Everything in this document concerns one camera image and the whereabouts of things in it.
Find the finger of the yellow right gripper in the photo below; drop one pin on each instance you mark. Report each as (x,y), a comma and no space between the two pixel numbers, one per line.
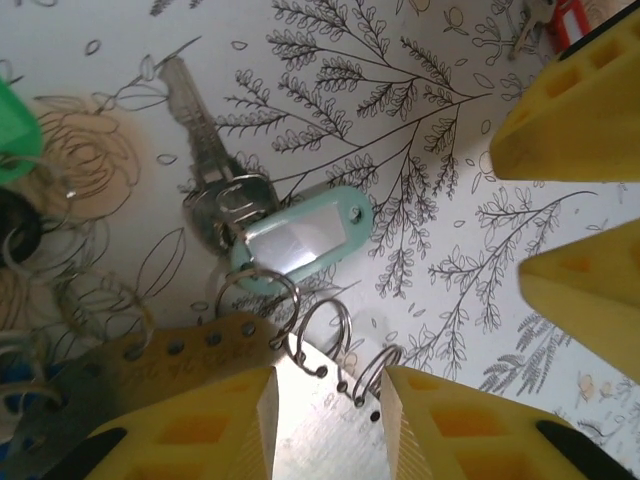
(575,135)
(595,300)

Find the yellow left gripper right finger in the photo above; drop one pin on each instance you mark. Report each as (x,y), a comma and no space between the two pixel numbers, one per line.
(460,440)

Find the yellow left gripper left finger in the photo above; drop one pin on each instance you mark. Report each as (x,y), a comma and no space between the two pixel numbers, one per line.
(200,435)

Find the red plastic key tag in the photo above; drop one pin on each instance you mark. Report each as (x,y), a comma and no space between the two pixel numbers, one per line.
(567,25)

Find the small silver key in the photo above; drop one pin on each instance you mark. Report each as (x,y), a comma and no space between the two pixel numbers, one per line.
(527,25)

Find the teal plastic key tag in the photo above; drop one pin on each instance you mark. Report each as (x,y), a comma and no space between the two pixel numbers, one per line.
(300,240)

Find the blue plastic key tag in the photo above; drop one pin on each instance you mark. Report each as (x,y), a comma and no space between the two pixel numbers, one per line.
(20,395)

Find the black key tag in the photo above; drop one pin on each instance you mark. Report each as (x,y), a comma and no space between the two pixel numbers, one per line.
(15,225)

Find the green plastic key tag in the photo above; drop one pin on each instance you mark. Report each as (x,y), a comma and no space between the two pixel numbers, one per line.
(15,130)

